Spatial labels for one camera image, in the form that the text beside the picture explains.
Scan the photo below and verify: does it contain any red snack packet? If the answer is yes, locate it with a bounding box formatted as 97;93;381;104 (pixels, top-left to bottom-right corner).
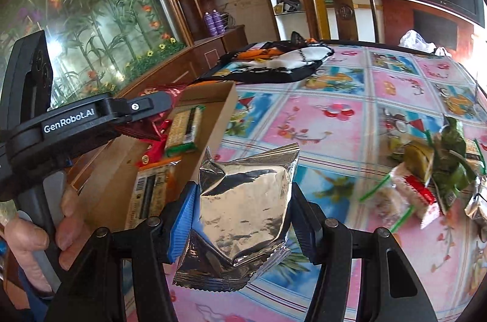
116;85;187;168

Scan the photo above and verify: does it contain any wooden sideboard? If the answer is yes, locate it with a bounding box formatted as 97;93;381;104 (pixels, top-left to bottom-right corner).
116;25;248;97

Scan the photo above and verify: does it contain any brown cardboard box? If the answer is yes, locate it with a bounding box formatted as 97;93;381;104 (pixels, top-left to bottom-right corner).
68;81;238;231

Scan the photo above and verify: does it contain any green-edged cracker packet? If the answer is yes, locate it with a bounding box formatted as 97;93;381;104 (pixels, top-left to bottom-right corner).
165;105;205;157

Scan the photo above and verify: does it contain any purple bottle left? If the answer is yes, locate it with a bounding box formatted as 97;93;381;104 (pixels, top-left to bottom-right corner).
204;12;218;37

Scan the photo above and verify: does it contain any black white orange bag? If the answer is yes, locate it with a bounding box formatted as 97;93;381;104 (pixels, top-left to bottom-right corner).
196;31;334;85

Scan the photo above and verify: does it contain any orange-edged cracker packet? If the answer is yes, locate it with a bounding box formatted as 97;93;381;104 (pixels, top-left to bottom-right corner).
124;157;181;230

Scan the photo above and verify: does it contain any red white candy packet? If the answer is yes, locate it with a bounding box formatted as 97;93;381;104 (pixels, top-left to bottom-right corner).
359;163;440;233

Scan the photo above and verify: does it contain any yellow snack packet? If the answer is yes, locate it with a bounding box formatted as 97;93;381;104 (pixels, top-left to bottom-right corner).
390;139;435;184

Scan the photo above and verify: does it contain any wooden chair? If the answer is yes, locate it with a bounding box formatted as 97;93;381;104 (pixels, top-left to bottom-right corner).
304;0;380;43

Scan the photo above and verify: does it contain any silver foil snack packet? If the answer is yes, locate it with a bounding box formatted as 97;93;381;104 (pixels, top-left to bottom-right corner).
173;143;300;292

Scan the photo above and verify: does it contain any person's left hand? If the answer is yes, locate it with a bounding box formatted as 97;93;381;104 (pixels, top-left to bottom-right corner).
5;185;92;294

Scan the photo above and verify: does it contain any purple bottle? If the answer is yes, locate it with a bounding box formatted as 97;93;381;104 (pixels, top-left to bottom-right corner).
211;10;225;34
204;12;218;37

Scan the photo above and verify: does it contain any flower painted glass panel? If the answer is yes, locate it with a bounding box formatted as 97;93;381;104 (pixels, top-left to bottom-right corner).
1;0;185;108

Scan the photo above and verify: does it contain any purple bottle right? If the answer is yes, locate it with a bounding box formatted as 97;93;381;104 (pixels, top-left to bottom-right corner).
211;10;225;34

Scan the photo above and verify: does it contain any white plastic bag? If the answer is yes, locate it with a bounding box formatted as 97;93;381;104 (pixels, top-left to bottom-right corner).
399;30;451;58

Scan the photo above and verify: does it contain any green snack packet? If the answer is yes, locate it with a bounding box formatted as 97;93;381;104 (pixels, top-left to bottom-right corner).
426;116;486;215

